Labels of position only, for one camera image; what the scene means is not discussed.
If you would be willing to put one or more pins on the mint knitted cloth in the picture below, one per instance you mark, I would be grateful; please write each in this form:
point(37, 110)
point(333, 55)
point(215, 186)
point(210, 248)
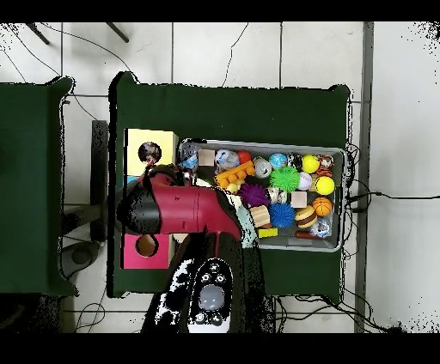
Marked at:
point(248, 226)

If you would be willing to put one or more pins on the green spiky ball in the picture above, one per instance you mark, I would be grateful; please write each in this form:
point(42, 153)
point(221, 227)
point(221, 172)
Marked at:
point(284, 179)

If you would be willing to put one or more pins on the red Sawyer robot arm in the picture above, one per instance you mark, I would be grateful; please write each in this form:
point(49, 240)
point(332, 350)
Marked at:
point(185, 209)

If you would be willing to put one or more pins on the wooden box with three holes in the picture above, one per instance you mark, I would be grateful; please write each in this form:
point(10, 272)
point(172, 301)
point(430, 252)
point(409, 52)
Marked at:
point(165, 144)

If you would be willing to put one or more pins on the silver mesh bin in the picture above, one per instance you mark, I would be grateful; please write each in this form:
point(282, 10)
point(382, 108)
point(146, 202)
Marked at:
point(309, 242)

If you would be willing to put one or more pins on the orange plastic block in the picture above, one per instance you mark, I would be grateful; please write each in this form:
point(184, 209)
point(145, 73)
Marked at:
point(237, 171)

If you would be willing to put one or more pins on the purple spiky ball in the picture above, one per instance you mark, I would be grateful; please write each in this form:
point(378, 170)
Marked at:
point(254, 195)

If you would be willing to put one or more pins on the blue globe ball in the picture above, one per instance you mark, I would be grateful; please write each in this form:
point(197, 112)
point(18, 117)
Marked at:
point(277, 160)

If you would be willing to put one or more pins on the large blue spiky ball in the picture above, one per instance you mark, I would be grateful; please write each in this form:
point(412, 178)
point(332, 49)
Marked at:
point(282, 215)

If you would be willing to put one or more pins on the yellow smiley ball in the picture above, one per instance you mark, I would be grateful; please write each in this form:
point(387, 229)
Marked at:
point(310, 163)

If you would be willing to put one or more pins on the yellow tennis ball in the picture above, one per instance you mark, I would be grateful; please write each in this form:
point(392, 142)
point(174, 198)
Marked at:
point(324, 185)

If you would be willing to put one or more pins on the orange basketball toy ball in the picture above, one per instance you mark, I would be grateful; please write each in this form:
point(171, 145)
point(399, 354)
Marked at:
point(322, 206)

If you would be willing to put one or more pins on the black tripod leg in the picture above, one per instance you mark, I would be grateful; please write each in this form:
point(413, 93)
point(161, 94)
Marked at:
point(117, 32)
point(39, 33)

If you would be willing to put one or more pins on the dark green side table cloth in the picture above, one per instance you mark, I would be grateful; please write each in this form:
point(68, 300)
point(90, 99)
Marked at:
point(31, 154)

